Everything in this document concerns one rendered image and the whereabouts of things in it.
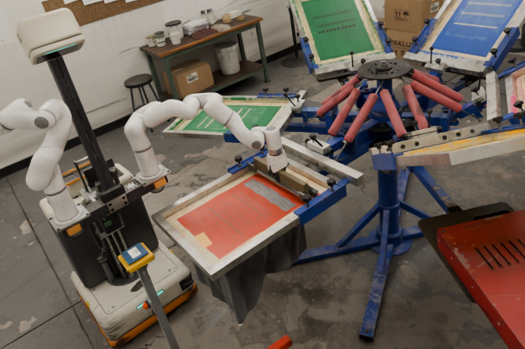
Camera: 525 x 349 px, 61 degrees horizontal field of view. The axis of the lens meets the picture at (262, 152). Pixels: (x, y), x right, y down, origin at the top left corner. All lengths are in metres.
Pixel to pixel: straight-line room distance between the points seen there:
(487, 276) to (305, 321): 1.51
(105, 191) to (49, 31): 0.81
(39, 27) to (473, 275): 1.75
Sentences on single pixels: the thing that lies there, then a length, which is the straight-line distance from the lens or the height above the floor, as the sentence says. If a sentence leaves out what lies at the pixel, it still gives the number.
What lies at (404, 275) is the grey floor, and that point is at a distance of 3.15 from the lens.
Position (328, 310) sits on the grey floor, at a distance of 2.97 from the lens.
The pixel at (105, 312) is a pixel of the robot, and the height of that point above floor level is 0.28.
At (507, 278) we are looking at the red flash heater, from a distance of 1.67.
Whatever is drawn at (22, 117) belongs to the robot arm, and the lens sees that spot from 1.96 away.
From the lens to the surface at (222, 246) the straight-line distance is 2.06.
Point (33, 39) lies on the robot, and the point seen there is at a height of 1.96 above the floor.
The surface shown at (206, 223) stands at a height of 0.96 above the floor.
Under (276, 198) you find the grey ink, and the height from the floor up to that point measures 0.96.
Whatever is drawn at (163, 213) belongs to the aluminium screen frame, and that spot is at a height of 0.99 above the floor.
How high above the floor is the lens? 2.29
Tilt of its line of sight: 30 degrees down
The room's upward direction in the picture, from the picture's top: 11 degrees counter-clockwise
